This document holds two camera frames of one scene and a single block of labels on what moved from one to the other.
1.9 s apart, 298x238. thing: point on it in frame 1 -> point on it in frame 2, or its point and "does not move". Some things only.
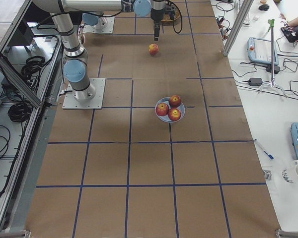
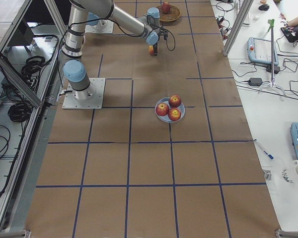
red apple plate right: x=162 y=109 does not move
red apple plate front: x=174 y=114 does not move
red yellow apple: x=153 y=49 does not move
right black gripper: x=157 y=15 -> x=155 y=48
